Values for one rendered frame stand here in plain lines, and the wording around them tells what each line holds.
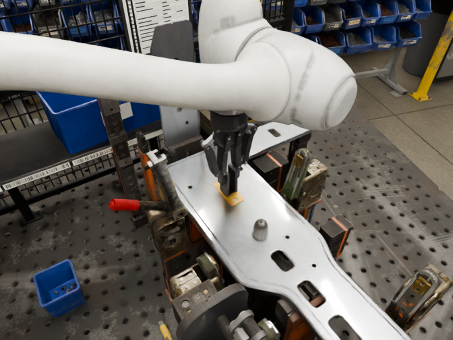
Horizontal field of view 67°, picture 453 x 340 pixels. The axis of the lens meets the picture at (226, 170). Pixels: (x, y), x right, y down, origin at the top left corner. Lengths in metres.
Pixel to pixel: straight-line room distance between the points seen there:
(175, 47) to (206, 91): 0.49
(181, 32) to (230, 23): 0.34
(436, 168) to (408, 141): 0.32
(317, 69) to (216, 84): 0.13
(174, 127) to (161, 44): 0.24
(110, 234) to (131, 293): 0.23
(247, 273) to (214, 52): 0.43
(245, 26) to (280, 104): 0.15
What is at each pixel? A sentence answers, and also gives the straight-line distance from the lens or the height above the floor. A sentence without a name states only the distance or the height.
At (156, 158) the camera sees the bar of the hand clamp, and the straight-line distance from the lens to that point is 0.64.
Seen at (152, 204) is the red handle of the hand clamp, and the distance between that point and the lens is 0.72.
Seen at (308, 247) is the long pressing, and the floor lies 1.00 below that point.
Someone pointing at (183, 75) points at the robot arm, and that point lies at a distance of 0.40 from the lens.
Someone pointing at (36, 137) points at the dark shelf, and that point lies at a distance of 1.12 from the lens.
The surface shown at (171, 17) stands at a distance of 1.18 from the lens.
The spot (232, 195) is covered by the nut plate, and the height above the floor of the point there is 1.03.
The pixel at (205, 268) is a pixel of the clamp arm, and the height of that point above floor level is 1.10.
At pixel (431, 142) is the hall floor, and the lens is 3.06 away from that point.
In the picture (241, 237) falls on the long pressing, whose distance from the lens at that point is 0.78.
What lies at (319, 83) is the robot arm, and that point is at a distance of 0.44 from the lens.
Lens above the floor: 1.63
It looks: 43 degrees down
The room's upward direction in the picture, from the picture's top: straight up
